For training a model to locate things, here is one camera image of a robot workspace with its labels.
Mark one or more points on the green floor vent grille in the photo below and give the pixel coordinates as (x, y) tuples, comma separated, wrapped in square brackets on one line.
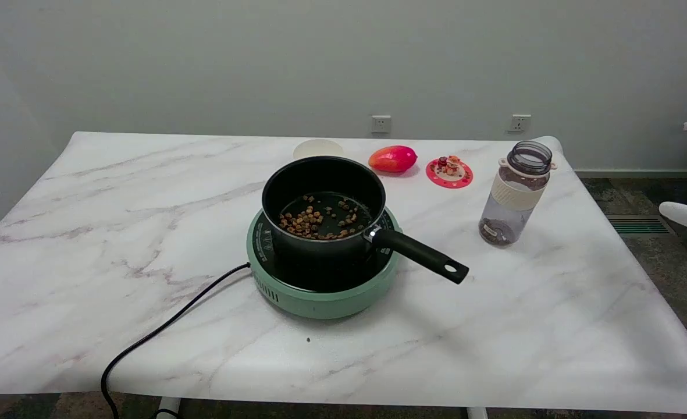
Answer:
[(637, 226)]

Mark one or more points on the red round coaster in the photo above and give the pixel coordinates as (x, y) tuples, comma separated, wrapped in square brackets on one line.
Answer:
[(451, 180)]

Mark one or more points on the white wall socket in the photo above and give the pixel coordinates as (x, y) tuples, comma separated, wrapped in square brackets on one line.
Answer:
[(519, 123), (381, 124)]

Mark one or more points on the green induction cooker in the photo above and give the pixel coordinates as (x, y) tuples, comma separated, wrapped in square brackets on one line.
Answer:
[(320, 299)]

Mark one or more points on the clear bottle with cream band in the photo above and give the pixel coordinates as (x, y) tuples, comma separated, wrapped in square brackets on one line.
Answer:
[(515, 198)]

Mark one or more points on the red mango fruit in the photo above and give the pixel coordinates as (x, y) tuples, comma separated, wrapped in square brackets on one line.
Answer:
[(392, 159)]

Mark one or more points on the brown food pieces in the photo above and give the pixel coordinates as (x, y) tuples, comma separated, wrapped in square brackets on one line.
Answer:
[(308, 224)]

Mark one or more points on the white table leg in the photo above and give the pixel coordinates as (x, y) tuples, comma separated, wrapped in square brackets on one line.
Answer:
[(168, 404), (477, 412)]

